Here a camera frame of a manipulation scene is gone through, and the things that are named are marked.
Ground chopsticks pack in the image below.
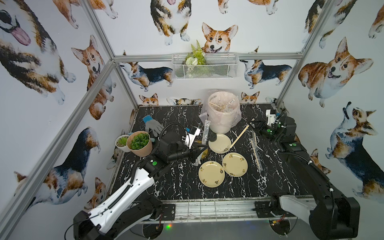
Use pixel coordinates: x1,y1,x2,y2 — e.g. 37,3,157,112
250,132,263,172
193,120,211,166

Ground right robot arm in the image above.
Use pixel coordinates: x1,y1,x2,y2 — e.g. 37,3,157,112
248,113,360,240

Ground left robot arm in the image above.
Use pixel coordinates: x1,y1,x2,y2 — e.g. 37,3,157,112
70,122,208,240

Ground dark yellow patterned plate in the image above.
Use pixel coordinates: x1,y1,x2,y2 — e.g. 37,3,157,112
200,147,210,160

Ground cream plate back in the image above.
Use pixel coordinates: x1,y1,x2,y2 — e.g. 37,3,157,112
208,134,232,154

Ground cream plate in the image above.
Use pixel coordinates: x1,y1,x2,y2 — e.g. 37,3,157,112
199,161,225,188
208,134,232,154
222,153,248,177

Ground cream plate front left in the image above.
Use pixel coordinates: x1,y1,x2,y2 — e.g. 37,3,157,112
199,161,225,188

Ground cream plate front right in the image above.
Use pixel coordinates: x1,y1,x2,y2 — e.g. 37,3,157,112
222,153,248,177

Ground grey blue work glove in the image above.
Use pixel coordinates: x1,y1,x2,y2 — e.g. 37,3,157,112
143,115,164,138

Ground clear plastic bin liner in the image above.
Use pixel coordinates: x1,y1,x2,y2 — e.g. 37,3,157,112
201,90,232,120

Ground pink trash bin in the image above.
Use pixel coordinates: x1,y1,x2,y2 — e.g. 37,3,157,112
207,91,242,134

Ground brown pot green plant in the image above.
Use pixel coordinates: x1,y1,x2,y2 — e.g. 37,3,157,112
127,131,153,158

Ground white pot green plant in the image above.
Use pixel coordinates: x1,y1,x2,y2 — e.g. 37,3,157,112
115,135,131,153

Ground artificial fern with flower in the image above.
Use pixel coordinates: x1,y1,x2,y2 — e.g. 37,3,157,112
184,41,207,78

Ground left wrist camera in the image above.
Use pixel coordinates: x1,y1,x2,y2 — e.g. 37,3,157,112
184,126,201,149

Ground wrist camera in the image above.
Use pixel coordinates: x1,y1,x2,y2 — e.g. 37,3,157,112
266,110,276,127
184,126,201,149

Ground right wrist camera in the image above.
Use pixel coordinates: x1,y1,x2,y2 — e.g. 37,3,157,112
266,110,276,127

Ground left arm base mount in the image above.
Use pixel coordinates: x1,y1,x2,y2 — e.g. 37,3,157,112
144,204,176,222

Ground aluminium front rail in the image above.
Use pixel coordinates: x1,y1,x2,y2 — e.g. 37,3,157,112
89,197,337,226

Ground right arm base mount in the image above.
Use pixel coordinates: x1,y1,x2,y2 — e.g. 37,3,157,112
253,201,296,219

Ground white wire wall basket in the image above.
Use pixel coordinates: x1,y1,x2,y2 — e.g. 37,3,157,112
172,53,240,80

